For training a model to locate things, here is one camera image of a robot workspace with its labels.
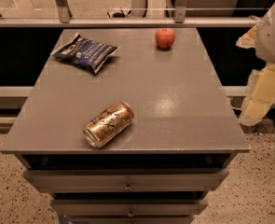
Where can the orange gold soda can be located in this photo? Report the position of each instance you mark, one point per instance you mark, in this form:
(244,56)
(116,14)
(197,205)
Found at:
(109,123)

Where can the red apple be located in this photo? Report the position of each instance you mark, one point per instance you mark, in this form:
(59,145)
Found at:
(165,37)

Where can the drawer knob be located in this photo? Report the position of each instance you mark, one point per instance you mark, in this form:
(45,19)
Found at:
(128,188)
(130,214)

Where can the upper grey drawer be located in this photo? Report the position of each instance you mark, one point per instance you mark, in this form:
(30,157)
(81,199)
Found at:
(85,181)

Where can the grey metal railing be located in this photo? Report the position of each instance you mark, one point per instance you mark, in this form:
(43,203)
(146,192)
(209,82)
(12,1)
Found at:
(59,13)

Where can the grey drawer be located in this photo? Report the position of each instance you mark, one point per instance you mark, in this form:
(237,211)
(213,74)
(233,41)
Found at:
(121,208)
(85,181)

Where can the lower drawer knob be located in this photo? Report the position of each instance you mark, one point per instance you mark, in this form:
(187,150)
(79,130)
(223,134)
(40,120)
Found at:
(130,214)

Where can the blue chip bag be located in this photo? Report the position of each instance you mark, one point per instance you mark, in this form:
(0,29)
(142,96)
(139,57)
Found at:
(85,53)

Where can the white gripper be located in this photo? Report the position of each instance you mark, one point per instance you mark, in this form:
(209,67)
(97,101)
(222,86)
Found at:
(273,41)

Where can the upper drawer knob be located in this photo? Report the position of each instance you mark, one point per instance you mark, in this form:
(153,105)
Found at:
(128,188)

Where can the grey drawer cabinet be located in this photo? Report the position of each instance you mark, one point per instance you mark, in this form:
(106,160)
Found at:
(182,118)

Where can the lower grey drawer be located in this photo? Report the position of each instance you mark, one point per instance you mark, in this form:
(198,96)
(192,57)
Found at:
(121,208)

